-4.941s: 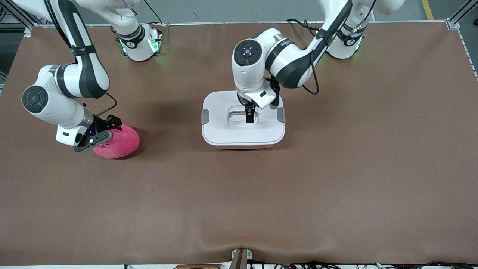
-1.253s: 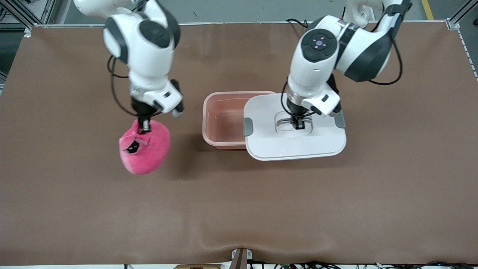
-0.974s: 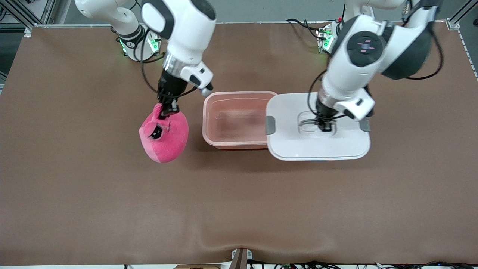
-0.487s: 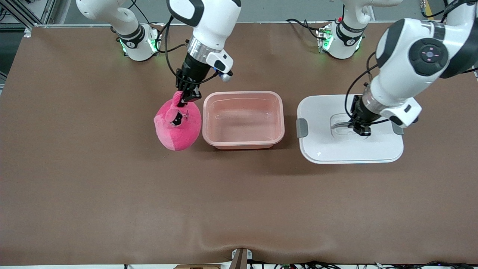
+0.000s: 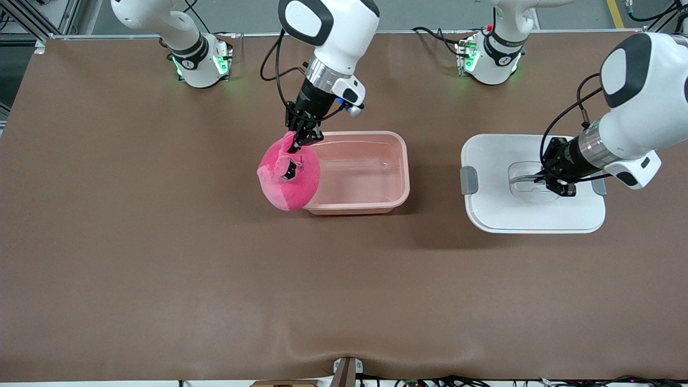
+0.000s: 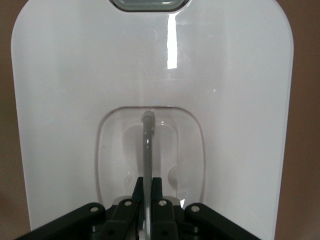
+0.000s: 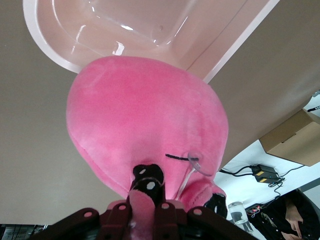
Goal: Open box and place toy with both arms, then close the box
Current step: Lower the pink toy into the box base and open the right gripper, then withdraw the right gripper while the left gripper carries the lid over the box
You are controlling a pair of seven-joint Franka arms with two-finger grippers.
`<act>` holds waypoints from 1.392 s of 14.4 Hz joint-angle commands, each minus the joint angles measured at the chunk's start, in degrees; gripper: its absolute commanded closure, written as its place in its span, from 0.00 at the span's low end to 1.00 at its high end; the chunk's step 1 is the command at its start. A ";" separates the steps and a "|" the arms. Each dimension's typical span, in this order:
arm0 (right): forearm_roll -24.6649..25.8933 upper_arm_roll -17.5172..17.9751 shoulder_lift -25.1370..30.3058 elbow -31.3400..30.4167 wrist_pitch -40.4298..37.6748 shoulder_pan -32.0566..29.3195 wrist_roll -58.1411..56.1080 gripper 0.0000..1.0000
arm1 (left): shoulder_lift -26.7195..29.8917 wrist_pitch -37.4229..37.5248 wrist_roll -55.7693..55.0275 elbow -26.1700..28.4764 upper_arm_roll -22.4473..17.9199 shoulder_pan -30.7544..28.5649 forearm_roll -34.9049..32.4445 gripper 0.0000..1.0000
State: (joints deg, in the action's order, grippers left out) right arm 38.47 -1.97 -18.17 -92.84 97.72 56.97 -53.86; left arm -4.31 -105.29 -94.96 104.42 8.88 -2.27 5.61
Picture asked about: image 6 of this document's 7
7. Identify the grey lid latch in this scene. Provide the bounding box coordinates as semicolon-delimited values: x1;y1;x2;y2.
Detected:
109;0;193;13

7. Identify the white plastic box lid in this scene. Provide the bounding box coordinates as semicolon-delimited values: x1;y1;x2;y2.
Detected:
10;0;294;240

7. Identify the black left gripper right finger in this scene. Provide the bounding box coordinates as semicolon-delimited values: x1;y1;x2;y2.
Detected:
151;176;261;240

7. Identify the grey metal utensil handle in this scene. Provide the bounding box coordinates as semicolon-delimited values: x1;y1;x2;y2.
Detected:
140;109;158;240

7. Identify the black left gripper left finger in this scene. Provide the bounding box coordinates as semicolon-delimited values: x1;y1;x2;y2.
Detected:
14;176;145;240

